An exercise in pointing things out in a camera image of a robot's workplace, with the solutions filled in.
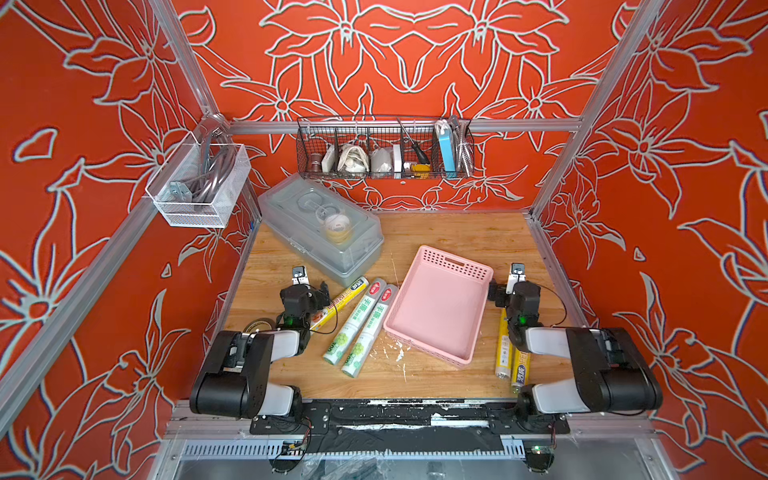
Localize yellow wrap roll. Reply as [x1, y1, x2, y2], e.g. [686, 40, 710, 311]
[495, 310, 512, 380]
[310, 276, 369, 332]
[511, 349, 531, 395]

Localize green wrap roll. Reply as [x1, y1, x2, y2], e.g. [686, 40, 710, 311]
[341, 284, 399, 378]
[323, 278, 387, 365]

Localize pink plastic basket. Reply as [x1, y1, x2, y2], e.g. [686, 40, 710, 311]
[384, 245, 494, 369]

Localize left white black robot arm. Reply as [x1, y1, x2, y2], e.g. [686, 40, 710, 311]
[189, 283, 331, 419]

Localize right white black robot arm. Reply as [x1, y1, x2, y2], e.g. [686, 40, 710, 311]
[488, 281, 663, 418]

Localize clear plastic storage box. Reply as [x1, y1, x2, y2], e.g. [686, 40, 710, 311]
[257, 174, 384, 286]

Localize tape roll on box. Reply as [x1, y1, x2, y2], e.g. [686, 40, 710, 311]
[324, 213, 352, 245]

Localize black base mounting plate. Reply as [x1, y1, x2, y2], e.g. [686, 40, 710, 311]
[249, 399, 570, 436]

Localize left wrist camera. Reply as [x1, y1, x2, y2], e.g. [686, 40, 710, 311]
[291, 266, 309, 285]

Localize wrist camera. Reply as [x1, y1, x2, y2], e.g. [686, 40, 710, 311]
[505, 263, 526, 295]
[291, 266, 309, 285]

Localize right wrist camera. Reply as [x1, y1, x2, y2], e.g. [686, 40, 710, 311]
[505, 263, 526, 295]

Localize white cloth in wire basket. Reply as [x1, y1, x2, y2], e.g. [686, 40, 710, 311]
[337, 144, 370, 175]

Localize clear wall bin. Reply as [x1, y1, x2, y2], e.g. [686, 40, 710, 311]
[145, 133, 250, 229]

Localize black wire wall basket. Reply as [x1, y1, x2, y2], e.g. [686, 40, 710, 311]
[296, 116, 475, 180]

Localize grey cables in bin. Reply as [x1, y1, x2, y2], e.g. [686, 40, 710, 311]
[167, 122, 235, 204]

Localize blue box in wire basket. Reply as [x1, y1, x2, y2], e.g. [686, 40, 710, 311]
[434, 119, 456, 178]

